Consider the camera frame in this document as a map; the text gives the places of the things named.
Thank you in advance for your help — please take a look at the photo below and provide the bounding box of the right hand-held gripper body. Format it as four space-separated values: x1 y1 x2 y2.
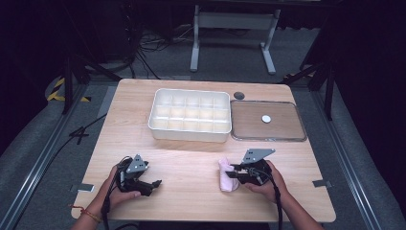
235 148 277 187

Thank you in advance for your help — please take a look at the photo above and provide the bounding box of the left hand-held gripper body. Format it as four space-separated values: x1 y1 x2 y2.
116 153 153 196

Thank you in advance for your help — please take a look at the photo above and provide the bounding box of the pink sock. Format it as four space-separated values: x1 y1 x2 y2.
217 156 241 193

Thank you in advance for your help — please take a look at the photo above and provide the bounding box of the person's left hand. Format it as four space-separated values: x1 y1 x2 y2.
106 165 143 208

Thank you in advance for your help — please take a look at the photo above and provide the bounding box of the person's right hand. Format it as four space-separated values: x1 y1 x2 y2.
244 159 290 204

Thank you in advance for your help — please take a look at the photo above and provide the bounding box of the clear lid with white knob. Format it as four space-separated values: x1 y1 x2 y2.
230 100 308 143

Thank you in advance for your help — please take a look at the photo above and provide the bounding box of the white compartment storage box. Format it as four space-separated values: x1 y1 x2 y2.
147 87 233 144

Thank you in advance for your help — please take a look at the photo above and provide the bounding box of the black tripod stand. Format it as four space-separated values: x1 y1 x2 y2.
280 58 337 122
61 52 123 115

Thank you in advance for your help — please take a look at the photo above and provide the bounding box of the right hand-held gripper cable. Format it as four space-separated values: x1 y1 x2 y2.
250 167 285 230

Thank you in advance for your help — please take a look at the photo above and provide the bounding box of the hand-held gripper cable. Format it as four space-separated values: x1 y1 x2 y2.
101 155 134 230
250 167 285 230

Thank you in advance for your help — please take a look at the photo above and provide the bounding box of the left hand-held gripper cable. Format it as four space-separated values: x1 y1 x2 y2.
101 155 134 230

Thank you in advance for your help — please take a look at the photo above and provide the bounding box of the red and orange bracelet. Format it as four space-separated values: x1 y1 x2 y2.
69 204 103 224

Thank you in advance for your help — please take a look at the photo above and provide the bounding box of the black floor cable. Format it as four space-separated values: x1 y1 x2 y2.
12 113 108 230

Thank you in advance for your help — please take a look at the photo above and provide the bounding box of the grey metal floor rail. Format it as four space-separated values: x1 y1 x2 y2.
310 90 383 230
0 83 89 230

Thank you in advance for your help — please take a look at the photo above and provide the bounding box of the bundle of black cables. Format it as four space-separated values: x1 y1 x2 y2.
125 1 194 81

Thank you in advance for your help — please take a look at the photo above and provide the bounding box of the grey metal table frame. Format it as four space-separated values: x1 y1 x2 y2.
190 4 282 77

